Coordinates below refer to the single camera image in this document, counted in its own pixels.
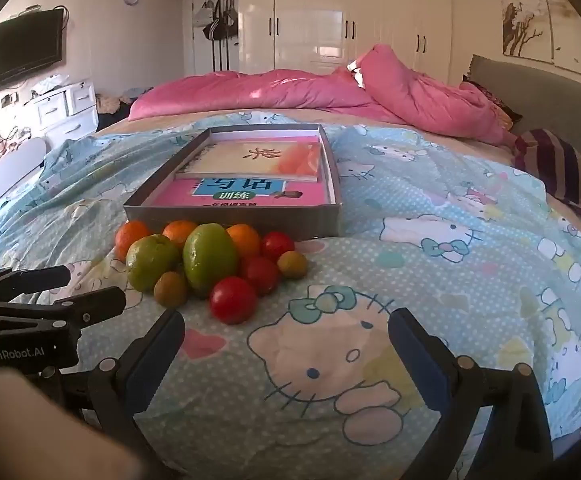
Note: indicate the cartoon cat printed bedsheet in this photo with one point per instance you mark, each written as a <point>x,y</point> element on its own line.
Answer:
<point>420,285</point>

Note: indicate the black wall television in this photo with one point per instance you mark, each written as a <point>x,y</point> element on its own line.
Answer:
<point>20,50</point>

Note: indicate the person's left forearm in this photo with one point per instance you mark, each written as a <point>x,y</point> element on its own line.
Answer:
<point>30,430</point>

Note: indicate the round green fruit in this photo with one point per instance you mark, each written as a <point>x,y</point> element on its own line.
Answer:
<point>150,262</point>

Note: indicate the large oval green fruit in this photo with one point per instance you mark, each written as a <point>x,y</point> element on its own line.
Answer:
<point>209,260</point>

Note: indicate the pink duvet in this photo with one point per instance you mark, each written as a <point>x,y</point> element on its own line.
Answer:
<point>270,90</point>

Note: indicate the pink book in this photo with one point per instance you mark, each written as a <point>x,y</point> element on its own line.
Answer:
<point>180,192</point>

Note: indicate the grey headboard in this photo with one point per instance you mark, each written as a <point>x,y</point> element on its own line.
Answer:
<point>545,100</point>

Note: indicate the white drawer dresser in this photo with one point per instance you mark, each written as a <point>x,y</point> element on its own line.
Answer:
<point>65,105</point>

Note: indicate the grey cardboard box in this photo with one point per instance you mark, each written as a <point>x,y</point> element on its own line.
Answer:
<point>230,216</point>

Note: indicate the striped pillow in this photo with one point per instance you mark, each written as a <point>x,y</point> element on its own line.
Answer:
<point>555,160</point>

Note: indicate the small yellow-brown jujube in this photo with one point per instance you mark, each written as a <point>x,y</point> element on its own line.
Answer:
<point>170,289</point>
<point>292,264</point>

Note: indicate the red tomato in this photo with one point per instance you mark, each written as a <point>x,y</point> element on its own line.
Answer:
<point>261,275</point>
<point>277,245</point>
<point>232,300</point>

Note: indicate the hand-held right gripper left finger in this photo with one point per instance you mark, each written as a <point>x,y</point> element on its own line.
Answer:
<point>158,355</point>

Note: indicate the beige cloth pile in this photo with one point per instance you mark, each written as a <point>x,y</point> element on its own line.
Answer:
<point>108,104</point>

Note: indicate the orange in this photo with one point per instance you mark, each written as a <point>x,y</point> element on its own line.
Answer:
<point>178,232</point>
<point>246,240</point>
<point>128,237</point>

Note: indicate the beige book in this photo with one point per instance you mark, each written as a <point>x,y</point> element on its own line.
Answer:
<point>250,157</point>

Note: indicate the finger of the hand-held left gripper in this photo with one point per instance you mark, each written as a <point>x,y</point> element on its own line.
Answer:
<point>30,280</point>
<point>90,305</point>

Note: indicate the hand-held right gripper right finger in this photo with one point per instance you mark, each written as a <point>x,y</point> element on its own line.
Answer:
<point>415,355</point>

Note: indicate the white wardrobe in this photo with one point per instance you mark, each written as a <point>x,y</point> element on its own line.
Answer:
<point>310,20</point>

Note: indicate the dark patterned pillow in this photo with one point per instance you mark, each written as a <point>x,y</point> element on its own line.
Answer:
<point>495,100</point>

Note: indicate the hanging dark bags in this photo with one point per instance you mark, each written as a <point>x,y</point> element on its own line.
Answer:
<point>220,25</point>

